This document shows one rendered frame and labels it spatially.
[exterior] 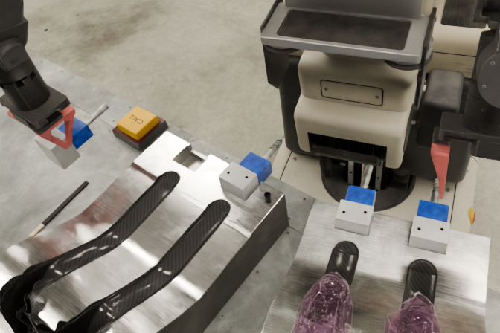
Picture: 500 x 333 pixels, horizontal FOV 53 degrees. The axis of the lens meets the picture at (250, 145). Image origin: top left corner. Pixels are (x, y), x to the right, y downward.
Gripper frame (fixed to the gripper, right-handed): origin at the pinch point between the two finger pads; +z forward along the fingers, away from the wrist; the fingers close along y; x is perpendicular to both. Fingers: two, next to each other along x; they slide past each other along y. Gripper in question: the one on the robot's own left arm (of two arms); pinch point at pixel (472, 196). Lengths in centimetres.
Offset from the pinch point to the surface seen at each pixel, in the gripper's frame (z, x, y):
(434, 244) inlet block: 10.9, 4.9, -2.8
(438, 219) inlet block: 9.4, 9.3, -2.7
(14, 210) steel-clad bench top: 21, 0, -76
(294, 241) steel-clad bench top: 17.8, 7.3, -23.6
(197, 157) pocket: 8.3, 11.5, -43.1
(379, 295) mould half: 15.7, -3.0, -8.6
